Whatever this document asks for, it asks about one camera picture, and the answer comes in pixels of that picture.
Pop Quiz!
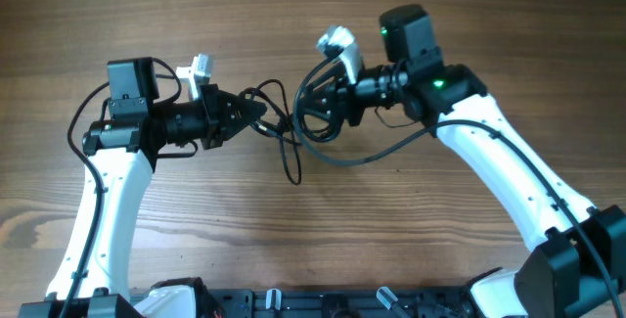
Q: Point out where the thin black USB cable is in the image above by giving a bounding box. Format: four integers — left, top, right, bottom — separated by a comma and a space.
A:
238, 78, 303, 186

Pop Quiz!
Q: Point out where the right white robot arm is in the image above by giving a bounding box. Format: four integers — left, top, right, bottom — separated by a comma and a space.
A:
293, 4, 625, 317

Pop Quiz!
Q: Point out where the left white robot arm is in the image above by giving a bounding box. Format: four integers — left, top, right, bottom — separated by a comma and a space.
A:
19, 55, 267, 317

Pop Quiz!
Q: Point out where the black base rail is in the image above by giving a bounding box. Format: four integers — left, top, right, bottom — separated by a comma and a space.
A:
209, 287, 477, 318

